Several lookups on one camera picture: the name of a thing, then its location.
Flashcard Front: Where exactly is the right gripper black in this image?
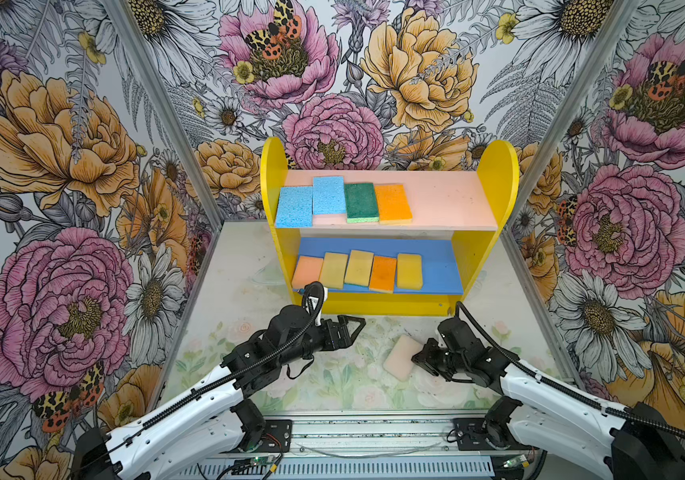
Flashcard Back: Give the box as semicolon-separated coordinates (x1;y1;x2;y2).
410;339;468;385

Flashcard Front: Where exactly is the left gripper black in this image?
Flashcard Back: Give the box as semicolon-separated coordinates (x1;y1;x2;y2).
280;315;365;365

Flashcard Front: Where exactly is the pale pink sponge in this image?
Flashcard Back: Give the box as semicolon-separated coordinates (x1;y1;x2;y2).
383;335;422;382

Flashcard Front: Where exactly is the large yellow sponge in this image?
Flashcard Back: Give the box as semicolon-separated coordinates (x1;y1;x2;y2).
344;250;374;287

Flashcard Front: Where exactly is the yellow sponge with green back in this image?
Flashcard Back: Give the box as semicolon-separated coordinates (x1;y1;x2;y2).
320;252;348;290

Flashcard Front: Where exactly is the orange sponge front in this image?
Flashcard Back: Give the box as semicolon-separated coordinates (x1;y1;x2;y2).
368;256;397;293

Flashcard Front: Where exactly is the pink orange sponge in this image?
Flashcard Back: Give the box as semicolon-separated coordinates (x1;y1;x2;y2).
292;256;324;291

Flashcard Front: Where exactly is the small yellow sponge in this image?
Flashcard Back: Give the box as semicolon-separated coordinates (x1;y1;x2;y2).
396;253;423;291

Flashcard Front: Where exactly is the yellow wooden two-tier shelf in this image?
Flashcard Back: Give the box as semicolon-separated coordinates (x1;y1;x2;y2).
262;138;519;316

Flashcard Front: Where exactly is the green scouring pad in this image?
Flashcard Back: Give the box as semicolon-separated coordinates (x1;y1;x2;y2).
344;183;379;223

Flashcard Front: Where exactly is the blue cellulose sponge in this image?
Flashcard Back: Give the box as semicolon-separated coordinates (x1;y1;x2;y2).
312;176;346;215

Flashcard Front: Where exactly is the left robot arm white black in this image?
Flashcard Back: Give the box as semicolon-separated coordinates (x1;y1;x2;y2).
70;305;366;479

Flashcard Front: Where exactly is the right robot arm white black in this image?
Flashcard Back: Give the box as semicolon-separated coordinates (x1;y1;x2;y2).
412;316;685;479

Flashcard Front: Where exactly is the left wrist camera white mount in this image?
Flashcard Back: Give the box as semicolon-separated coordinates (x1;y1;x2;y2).
304;281;328;326

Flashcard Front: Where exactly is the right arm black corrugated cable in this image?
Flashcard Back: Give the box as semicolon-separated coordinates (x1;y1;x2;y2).
453;301;685;475

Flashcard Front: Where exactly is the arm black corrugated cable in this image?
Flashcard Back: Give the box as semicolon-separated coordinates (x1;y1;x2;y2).
453;301;685;475
77;280;326;475

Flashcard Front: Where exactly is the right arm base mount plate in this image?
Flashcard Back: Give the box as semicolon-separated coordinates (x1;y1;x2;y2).
446;417;532;452

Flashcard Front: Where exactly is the aluminium front rail frame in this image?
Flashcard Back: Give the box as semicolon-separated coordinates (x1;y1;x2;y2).
107;410;643;480

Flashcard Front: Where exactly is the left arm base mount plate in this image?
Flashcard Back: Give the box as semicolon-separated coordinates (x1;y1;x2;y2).
246;419;294;454

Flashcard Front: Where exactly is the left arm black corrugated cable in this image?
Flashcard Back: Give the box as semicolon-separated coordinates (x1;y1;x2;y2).
77;280;326;475

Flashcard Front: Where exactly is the left aluminium corner post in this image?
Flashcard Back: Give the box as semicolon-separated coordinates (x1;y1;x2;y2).
106;1;224;233

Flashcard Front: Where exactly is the aluminium corner post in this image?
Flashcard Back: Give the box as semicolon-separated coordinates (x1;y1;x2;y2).
508;0;639;226
106;1;224;233

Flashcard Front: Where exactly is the right aluminium corner post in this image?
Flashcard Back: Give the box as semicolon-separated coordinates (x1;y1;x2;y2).
508;0;639;226

